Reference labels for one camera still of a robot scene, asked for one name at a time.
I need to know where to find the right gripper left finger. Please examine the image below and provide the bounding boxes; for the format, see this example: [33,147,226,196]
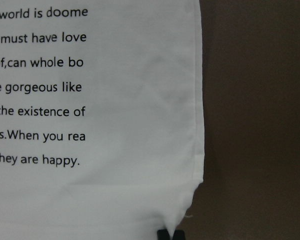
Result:
[156,229,170,240]

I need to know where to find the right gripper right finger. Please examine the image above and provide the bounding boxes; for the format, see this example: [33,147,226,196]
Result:
[172,229,186,240]

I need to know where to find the white long-sleeve printed shirt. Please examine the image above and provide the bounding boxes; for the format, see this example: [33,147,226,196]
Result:
[0,0,205,240]

